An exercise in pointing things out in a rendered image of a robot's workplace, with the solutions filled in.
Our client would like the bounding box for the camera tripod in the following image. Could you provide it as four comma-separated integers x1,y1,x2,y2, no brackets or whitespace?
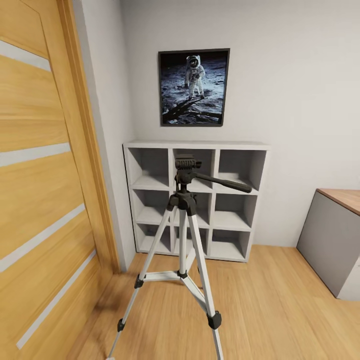
108,154,252,360

